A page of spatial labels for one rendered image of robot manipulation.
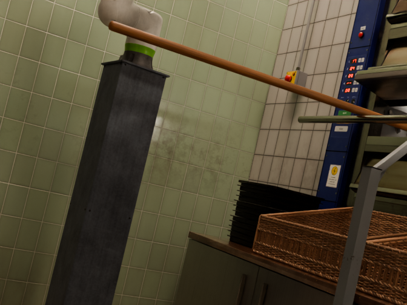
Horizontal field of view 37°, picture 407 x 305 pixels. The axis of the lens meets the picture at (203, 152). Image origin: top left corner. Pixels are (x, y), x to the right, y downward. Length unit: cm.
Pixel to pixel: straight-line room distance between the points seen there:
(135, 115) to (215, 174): 107
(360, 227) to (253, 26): 194
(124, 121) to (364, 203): 103
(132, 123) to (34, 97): 75
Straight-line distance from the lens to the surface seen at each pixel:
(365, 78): 268
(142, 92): 242
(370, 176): 183
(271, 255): 232
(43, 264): 311
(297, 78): 323
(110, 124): 237
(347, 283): 183
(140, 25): 247
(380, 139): 273
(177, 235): 332
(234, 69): 199
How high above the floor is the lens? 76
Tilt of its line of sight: 4 degrees up
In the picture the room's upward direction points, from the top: 13 degrees clockwise
